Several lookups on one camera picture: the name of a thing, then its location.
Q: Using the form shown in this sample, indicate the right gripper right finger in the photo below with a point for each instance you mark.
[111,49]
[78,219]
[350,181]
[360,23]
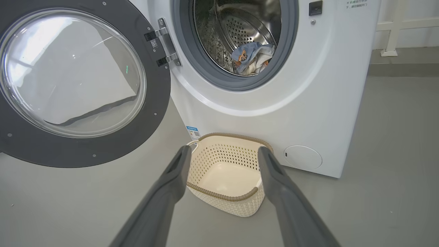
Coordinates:
[291,212]

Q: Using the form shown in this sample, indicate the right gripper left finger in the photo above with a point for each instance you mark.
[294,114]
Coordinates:
[161,206]

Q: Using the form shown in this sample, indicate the round white filter cover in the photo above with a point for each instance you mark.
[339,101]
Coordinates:
[303,157]

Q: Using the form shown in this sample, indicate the blue bear-print clothes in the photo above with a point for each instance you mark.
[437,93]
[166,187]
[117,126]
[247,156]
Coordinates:
[252,58]

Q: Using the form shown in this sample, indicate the white railing post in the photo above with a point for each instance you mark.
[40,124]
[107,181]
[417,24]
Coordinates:
[394,27]

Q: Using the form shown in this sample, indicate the black door latch socket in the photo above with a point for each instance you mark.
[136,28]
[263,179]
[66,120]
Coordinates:
[315,8]

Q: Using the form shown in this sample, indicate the metal washer door hinge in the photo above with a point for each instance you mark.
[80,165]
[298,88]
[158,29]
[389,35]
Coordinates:
[168,43]

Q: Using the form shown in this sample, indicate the cream perforated laundry basket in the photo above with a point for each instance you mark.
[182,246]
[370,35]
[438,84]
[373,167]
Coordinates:
[223,178]

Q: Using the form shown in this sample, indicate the white front-load washing machine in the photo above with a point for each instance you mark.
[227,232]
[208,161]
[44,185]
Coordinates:
[325,85]

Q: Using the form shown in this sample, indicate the blue energy label sticker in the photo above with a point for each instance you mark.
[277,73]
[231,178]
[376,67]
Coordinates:
[193,133]

